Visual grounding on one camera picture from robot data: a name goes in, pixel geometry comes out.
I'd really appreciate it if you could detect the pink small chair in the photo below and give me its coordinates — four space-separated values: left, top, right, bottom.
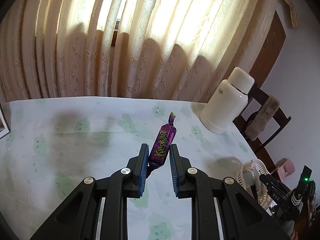
271 158 296 183

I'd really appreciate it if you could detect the pink plastic basket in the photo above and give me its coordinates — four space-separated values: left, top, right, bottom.
235 159 272 210

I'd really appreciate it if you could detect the dark wooden chair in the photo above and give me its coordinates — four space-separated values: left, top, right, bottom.
233 83 291 171

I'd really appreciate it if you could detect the purple candy bar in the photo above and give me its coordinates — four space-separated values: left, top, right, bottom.
148 112 177 171

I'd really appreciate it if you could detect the grey fuzzy scarf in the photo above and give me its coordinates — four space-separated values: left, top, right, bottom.
245 95 280 141

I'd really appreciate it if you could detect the brown wooden door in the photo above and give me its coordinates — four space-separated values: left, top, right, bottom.
249 12 286 88

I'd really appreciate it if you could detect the photo collage stand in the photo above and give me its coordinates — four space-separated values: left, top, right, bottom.
0 105 10 138

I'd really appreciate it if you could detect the white thermos jug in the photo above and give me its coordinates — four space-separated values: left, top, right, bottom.
200 67 254 134

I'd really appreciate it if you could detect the cloud print tablecloth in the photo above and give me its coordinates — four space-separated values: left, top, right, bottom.
1 97 255 239

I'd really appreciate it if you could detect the beige curtain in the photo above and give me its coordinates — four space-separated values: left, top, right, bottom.
1 0 299 102

